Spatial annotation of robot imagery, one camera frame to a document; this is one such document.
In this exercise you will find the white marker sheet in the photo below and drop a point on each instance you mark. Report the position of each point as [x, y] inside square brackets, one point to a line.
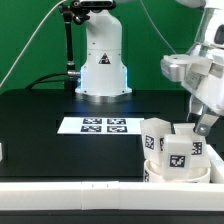
[100, 126]

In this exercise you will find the white L-shaped fence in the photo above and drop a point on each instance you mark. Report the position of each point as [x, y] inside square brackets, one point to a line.
[117, 195]

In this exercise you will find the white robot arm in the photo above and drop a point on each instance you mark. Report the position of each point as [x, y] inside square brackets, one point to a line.
[103, 74]

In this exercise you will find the black camera stand pole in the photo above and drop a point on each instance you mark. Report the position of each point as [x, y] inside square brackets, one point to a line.
[69, 40]

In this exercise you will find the white block at left edge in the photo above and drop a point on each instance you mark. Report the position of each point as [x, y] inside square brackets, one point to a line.
[1, 152]

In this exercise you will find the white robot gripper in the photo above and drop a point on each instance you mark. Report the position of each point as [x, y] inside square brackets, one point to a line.
[201, 72]

